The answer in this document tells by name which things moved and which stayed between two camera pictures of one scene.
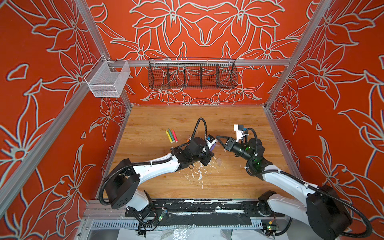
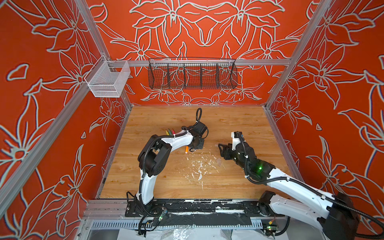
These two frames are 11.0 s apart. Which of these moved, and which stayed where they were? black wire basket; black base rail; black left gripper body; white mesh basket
Moved: black left gripper body
Stayed: black wire basket; black base rail; white mesh basket
